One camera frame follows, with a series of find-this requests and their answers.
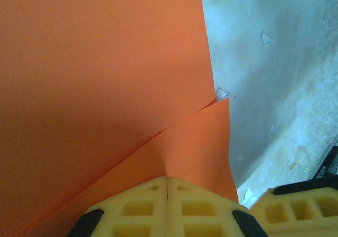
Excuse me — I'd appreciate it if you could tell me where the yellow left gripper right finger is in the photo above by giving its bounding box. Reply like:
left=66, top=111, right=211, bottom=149
left=166, top=176, right=269, bottom=237

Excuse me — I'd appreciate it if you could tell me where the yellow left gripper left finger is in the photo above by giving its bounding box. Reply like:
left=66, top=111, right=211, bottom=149
left=67, top=176, right=170, bottom=237

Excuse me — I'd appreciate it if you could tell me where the orange paper sheet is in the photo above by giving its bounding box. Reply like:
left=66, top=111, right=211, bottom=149
left=0, top=0, right=240, bottom=237

